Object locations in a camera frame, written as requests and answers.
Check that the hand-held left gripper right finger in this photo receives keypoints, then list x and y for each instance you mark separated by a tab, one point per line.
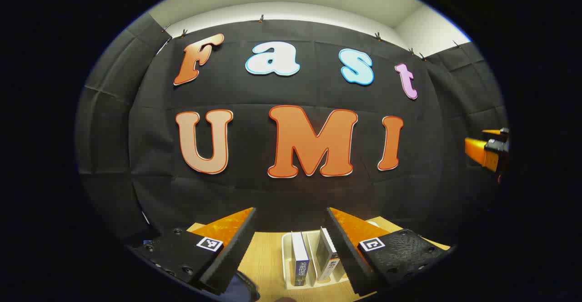
348	252

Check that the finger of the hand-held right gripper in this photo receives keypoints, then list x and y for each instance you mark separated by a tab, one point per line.
475	149
495	132

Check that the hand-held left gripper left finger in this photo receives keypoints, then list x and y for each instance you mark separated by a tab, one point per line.
236	252

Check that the grey cover book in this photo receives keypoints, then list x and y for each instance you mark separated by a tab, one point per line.
326	256

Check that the blue schoolbag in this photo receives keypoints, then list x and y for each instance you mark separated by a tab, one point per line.
238	288

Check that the blue cover book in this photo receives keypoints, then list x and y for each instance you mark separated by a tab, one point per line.
300	259

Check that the white plastic bookshelf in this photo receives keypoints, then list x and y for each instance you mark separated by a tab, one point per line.
286	265

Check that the row of small backdrop clips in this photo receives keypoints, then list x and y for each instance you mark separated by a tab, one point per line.
261	18

